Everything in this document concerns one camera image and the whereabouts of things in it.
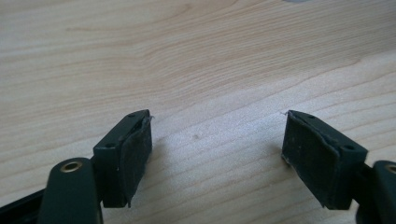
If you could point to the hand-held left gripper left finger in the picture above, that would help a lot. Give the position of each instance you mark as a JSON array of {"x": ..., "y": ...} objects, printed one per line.
[{"x": 124, "y": 161}]

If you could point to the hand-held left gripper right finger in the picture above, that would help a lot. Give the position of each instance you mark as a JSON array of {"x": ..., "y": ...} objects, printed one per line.
[{"x": 320, "y": 158}]

